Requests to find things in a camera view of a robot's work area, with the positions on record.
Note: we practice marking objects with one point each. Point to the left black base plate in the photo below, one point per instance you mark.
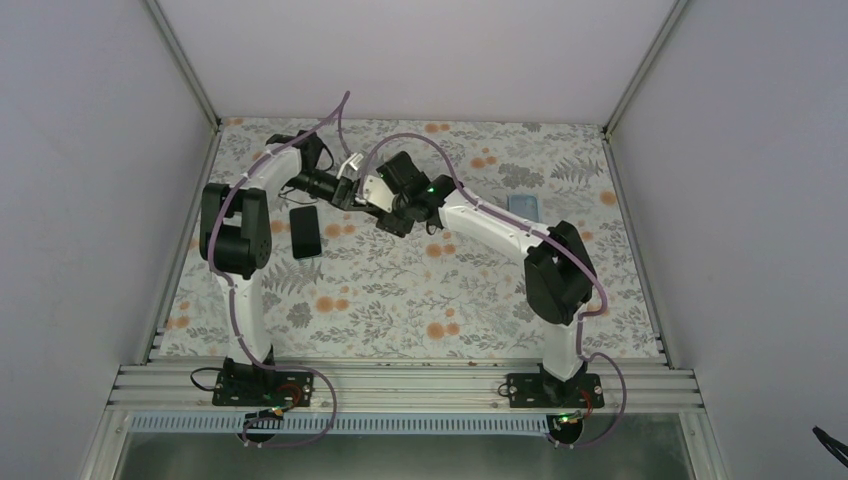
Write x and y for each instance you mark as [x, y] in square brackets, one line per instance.
[241, 385]

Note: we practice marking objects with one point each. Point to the floral patterned table mat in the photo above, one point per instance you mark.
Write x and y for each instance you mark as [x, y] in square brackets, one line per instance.
[371, 294]

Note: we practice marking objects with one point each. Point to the blue-green smartphone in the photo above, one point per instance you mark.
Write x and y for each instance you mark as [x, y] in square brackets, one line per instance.
[305, 233]

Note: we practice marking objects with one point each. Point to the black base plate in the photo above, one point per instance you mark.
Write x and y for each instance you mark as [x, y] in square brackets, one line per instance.
[241, 385]
[540, 390]

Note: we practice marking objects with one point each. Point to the perforated cable duct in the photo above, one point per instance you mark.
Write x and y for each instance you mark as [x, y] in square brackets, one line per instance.
[345, 423]

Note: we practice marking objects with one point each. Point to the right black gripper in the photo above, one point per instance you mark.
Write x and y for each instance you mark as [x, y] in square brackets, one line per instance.
[399, 228]

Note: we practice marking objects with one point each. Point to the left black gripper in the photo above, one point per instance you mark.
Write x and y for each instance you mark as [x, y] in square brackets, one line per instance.
[346, 191]

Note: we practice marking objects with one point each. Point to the aluminium mounting rail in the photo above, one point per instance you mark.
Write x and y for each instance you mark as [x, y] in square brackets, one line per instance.
[424, 386]

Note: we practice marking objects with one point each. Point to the light blue phone case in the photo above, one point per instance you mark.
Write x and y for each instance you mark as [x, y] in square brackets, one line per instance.
[525, 206]

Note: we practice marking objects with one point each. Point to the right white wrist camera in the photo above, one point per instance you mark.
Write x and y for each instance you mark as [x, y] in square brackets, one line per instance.
[376, 193]

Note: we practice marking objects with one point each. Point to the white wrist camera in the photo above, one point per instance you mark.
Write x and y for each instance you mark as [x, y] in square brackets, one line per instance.
[376, 193]
[350, 167]

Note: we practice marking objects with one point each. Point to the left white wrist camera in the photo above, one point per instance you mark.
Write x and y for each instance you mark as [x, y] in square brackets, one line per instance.
[350, 167]

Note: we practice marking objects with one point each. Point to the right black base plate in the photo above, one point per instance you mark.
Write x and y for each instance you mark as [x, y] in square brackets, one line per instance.
[540, 390]

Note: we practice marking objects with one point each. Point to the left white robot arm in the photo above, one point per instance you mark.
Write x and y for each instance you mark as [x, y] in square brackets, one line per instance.
[236, 242]

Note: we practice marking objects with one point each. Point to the black object at corner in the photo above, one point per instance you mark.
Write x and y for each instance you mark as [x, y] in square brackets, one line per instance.
[832, 445]

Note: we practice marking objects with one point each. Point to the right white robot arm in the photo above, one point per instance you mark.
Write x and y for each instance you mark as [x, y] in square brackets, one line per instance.
[558, 274]

